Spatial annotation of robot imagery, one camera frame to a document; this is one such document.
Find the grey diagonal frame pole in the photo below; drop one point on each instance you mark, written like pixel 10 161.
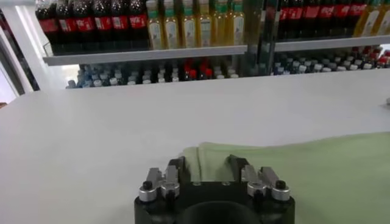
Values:
pixel 15 70

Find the black diagonal frame pole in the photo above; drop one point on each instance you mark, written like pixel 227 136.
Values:
pixel 21 58

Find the white shelf rack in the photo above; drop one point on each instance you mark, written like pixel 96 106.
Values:
pixel 320 43
pixel 137 55

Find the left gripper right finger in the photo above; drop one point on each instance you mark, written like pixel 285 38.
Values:
pixel 262 184

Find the cola bottle red cap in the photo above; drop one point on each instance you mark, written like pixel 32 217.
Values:
pixel 326 11
pixel 284 13
pixel 138 21
pixel 295 12
pixel 85 24
pixel 341 10
pixel 48 25
pixel 382 60
pixel 208 73
pixel 356 9
pixel 120 22
pixel 103 23
pixel 67 25
pixel 192 74
pixel 311 12

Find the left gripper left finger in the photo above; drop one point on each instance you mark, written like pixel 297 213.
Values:
pixel 161 185

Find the green polo shirt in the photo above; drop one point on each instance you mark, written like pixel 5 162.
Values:
pixel 304 170

